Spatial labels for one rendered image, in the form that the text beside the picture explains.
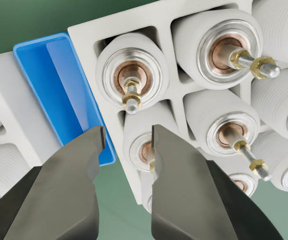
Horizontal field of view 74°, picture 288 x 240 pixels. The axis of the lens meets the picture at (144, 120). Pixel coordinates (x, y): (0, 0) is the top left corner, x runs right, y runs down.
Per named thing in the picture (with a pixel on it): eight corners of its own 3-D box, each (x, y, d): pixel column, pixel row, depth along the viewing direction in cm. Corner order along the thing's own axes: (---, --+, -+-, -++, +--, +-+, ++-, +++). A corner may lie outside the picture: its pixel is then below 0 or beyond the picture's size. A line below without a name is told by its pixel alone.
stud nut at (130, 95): (134, 86, 17) (134, 90, 16) (146, 100, 18) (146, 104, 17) (118, 100, 18) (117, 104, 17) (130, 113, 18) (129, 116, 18)
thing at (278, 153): (222, 122, 49) (266, 172, 33) (258, 99, 46) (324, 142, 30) (239, 145, 52) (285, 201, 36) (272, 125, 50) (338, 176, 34)
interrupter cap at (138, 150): (126, 133, 28) (125, 135, 27) (177, 127, 28) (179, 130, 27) (131, 172, 31) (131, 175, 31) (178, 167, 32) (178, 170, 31)
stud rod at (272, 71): (228, 61, 22) (268, 80, 16) (227, 53, 22) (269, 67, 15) (236, 59, 22) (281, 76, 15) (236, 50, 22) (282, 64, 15)
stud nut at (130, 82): (134, 75, 21) (134, 77, 20) (144, 87, 21) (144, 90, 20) (120, 87, 21) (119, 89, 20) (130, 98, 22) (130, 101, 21)
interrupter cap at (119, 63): (89, 80, 24) (88, 81, 24) (130, 32, 22) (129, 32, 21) (134, 116, 27) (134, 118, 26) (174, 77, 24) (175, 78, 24)
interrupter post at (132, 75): (118, 79, 24) (117, 87, 21) (131, 65, 24) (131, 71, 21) (133, 91, 25) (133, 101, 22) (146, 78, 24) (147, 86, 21)
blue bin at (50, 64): (38, 39, 44) (8, 45, 34) (84, 27, 43) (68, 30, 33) (85, 144, 58) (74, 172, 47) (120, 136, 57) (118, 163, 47)
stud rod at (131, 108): (132, 77, 22) (132, 102, 16) (138, 83, 23) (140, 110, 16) (126, 82, 23) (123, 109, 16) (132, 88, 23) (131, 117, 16)
